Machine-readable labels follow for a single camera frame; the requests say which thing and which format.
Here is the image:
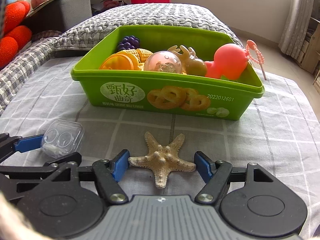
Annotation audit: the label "grey checked bedsheet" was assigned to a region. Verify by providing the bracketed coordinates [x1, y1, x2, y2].
[0, 52, 320, 240]

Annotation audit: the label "dried beige starfish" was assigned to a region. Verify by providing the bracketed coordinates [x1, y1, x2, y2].
[128, 131, 197, 189]

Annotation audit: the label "tan octopus toy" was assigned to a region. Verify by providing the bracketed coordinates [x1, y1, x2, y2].
[167, 44, 208, 77]

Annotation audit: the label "grey patterned curtain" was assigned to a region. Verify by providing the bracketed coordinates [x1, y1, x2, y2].
[278, 0, 318, 53]

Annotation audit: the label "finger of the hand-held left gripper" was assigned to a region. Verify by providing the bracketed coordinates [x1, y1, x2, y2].
[0, 152, 82, 180]
[0, 133, 46, 164]

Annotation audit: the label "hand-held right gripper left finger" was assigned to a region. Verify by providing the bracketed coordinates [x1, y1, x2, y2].
[42, 149, 130, 204]

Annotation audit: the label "grey quilted mattress cover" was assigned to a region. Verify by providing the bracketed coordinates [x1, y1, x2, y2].
[54, 3, 244, 58]

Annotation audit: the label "beige fuzzy clothing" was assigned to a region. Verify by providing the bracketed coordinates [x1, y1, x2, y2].
[0, 192, 38, 240]

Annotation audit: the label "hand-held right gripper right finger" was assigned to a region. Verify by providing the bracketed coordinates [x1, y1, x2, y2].
[194, 151, 275, 204]

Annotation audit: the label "open book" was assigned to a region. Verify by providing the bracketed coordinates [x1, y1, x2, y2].
[25, 0, 80, 18]

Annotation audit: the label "red orange plush cushion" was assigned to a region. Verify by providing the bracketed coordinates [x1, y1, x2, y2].
[0, 0, 33, 68]

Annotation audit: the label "green plastic box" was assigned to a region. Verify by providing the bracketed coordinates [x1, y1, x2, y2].
[72, 25, 265, 121]

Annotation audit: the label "grey patchwork sofa cover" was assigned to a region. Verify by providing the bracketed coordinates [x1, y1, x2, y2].
[0, 30, 63, 117]

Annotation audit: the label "pink pig toy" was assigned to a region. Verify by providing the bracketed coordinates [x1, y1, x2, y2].
[204, 39, 267, 80]

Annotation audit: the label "grey sofa armrest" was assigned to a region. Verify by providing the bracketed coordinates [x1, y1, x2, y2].
[21, 0, 92, 34]

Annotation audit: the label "orange toy fruit slice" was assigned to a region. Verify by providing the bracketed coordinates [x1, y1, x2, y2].
[99, 51, 140, 71]

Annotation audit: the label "wooden shelf desk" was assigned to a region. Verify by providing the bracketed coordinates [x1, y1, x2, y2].
[299, 17, 320, 80]

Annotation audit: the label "clear contact lens case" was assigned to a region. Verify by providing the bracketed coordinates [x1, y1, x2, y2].
[40, 120, 85, 158]

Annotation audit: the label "yellow green toy corn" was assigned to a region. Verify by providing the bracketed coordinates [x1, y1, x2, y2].
[134, 48, 153, 63]

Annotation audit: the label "purple toy grapes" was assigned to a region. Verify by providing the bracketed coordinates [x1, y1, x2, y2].
[117, 35, 140, 52]

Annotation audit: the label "clear pink capsule ball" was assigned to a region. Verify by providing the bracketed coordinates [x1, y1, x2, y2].
[143, 51, 182, 74]

